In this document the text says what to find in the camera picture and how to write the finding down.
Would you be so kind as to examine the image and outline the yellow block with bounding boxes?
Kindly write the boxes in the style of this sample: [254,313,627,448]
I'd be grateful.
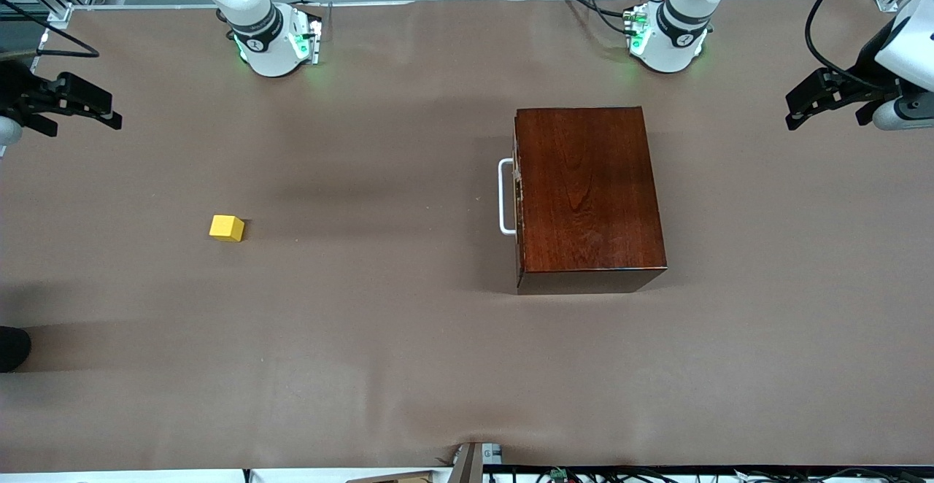
[209,215,246,243]

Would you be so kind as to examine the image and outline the light wood drawer white handle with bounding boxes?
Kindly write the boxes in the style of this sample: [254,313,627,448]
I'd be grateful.
[498,111,525,290]

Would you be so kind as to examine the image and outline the black rounded object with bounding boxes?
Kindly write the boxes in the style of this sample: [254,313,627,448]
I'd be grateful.
[0,326,32,373]

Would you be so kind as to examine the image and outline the dark red wooden cabinet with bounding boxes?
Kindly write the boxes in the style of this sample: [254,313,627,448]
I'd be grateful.
[513,107,668,295]

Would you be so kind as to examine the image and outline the brown table mat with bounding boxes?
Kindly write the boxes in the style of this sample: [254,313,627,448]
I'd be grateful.
[0,0,934,474]

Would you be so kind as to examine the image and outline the light wooden plank piece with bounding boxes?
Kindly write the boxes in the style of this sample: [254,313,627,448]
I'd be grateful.
[345,470,433,483]

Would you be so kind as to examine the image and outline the black left arm base cables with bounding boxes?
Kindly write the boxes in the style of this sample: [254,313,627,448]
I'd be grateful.
[558,0,636,35]

